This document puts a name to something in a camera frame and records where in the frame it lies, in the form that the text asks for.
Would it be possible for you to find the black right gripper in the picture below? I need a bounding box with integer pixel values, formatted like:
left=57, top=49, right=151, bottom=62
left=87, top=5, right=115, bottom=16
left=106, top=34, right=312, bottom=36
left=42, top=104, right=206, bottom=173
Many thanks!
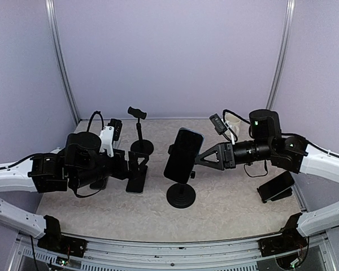
left=195, top=139, right=274, bottom=171

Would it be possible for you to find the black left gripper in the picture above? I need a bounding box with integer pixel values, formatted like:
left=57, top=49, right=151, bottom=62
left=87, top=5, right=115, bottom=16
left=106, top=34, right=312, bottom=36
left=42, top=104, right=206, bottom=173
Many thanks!
left=72, top=148, right=149, bottom=189

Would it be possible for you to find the black phone with silver back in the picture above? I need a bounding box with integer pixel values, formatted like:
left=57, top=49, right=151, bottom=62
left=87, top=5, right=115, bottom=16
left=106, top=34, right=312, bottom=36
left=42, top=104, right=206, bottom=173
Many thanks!
left=125, top=166, right=148, bottom=194

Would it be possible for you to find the black round stand base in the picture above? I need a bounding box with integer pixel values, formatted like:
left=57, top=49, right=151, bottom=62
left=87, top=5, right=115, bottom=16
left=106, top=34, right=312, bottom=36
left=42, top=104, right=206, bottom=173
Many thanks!
left=128, top=107, right=154, bottom=155

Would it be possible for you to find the blue phone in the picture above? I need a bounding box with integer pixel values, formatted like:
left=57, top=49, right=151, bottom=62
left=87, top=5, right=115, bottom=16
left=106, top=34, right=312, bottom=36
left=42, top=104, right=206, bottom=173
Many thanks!
left=163, top=128, right=204, bottom=184

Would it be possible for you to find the black front stand with pole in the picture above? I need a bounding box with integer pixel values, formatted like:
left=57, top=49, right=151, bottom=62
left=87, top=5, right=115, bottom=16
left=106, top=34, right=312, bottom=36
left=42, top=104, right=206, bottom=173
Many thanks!
left=166, top=144, right=196, bottom=209

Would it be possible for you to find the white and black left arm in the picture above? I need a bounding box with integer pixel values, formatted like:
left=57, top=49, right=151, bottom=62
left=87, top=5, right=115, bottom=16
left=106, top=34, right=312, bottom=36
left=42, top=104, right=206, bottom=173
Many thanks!
left=0, top=119, right=149, bottom=251

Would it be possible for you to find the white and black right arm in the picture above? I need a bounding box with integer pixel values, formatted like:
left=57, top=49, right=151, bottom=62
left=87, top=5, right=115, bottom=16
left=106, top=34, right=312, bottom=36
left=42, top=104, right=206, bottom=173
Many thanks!
left=195, top=109, right=339, bottom=251

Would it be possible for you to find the black folding phone stand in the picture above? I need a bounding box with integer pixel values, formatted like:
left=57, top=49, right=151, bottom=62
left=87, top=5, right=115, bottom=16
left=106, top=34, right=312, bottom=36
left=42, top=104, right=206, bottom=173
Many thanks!
left=257, top=188, right=293, bottom=203

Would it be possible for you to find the white ceramic mug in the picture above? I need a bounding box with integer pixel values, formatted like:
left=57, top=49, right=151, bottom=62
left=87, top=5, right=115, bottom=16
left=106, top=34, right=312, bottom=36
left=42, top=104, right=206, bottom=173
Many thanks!
left=224, top=113, right=241, bottom=136

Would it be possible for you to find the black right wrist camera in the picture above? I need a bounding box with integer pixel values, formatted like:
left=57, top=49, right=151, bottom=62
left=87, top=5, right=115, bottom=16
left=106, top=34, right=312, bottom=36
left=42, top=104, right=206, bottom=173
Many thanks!
left=209, top=114, right=227, bottom=135

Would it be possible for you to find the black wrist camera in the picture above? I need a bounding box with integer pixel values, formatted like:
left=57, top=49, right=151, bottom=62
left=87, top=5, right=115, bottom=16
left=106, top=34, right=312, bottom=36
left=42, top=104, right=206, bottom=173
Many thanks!
left=209, top=114, right=227, bottom=135
left=108, top=119, right=123, bottom=142

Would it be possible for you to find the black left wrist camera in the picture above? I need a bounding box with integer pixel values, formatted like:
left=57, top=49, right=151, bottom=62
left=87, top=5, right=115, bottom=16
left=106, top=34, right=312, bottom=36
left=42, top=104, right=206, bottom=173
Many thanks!
left=108, top=119, right=123, bottom=142

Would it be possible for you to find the aluminium front rail base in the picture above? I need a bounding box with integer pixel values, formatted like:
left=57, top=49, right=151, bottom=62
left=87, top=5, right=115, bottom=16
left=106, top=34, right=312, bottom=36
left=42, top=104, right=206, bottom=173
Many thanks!
left=7, top=222, right=337, bottom=271

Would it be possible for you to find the right aluminium frame post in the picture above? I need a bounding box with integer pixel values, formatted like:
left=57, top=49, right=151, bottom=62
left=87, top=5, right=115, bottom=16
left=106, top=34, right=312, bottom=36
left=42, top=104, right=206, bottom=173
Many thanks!
left=266, top=0, right=296, bottom=110

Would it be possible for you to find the aluminium frame post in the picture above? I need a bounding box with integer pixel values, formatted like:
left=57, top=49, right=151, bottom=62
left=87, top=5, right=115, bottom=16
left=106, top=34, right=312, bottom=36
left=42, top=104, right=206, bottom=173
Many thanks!
left=45, top=0, right=80, bottom=125
left=266, top=0, right=296, bottom=110

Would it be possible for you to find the left aluminium frame post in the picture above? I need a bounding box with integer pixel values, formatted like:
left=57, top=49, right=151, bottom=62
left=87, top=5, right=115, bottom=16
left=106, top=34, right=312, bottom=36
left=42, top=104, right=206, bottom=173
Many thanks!
left=45, top=0, right=80, bottom=125

